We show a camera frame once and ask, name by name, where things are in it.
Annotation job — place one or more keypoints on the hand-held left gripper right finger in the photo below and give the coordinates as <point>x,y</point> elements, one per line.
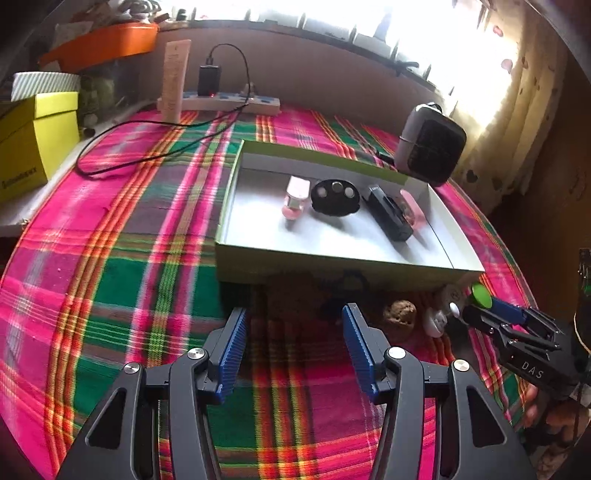
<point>360,350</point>

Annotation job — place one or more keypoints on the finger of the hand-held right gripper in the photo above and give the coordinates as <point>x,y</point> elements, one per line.
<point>508,311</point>
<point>480,321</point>

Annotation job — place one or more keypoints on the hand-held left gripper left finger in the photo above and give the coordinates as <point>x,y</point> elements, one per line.
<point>231,355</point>

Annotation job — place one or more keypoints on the green topped white holder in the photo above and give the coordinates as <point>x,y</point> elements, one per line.
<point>481,295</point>

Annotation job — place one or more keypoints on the white and grey suction hook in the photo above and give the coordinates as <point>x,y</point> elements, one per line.
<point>434,325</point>

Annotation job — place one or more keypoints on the white and green cardboard box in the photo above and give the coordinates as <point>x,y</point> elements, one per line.
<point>323,240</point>

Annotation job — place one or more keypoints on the pink plastic clip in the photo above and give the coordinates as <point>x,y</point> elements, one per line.
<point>295,189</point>
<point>413,207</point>

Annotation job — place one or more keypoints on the black light with clear lens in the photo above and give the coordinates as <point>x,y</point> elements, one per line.
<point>388,212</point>

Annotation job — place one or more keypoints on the black disc with metal magnets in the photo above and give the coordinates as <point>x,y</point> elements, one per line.
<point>334,205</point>

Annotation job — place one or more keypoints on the person's right hand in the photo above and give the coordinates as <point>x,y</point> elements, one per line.
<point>535,408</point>

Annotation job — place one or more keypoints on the pink and green plaid cloth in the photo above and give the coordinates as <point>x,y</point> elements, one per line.
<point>115,277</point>

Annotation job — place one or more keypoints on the grey and black small heater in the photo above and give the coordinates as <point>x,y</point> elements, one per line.
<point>434,143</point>

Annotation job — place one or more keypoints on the yellow patterned curtain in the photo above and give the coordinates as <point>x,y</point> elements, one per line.
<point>531,92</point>

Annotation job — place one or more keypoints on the white power strip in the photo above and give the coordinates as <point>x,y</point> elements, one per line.
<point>263,105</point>

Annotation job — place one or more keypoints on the cream tube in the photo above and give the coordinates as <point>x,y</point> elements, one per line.
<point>175,78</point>

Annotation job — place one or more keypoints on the clear glass container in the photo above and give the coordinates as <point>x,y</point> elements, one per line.
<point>111,92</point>

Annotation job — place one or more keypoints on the yellow box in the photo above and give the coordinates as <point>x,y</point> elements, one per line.
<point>32,143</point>

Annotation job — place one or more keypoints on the striped white box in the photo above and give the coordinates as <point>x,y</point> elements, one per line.
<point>46,83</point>

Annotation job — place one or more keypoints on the orange box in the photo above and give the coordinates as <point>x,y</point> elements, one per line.
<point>115,41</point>

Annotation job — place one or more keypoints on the window with metal bars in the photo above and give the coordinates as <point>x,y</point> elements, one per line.
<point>323,14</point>

